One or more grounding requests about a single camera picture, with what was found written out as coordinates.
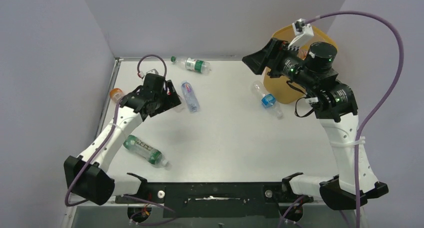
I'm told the yellow plastic waste bin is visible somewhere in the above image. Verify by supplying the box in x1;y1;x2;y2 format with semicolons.
263;25;338;104

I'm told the green cap bottle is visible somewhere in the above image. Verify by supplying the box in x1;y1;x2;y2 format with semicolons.
170;56;211;75

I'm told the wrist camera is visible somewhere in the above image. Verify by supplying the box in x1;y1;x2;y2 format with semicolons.
287;18;314;51
137;69;159;80

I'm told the clear blue pink label bottle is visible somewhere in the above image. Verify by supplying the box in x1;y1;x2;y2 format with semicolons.
181;80;200;113

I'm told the red cap red label bottle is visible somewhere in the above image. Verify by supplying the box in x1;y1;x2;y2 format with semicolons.
167;88;186;113

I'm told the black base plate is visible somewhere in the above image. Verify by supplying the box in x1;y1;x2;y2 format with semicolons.
115;181;299;218

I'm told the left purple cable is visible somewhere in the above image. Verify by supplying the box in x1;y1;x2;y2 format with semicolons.
63;54;181;227

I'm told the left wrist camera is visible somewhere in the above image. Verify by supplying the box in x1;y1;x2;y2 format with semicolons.
137;69;159;80

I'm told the orange cap bottle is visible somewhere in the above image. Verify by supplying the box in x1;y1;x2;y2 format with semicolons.
109;88;126;104

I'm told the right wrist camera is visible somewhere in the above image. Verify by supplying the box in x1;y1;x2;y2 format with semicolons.
287;18;314;51

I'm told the green label bottle near front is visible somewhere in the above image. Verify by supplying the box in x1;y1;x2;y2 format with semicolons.
123;135;169;167

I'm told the aluminium frame rail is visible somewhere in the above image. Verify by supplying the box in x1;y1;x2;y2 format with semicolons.
61;197;356;228

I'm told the small blue label bottle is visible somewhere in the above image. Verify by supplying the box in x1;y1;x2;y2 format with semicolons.
250;80;283;119

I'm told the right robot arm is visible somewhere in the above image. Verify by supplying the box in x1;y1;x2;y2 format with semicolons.
242;38;389;211

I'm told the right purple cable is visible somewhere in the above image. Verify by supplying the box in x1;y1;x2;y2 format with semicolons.
276;11;405;228

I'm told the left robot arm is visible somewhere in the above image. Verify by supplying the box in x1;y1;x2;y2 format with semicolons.
63;73;181;207

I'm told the purple cable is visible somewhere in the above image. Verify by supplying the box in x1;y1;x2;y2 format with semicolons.
276;11;405;228
63;54;181;227

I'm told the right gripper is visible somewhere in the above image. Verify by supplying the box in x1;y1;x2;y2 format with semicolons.
241;38;317;90

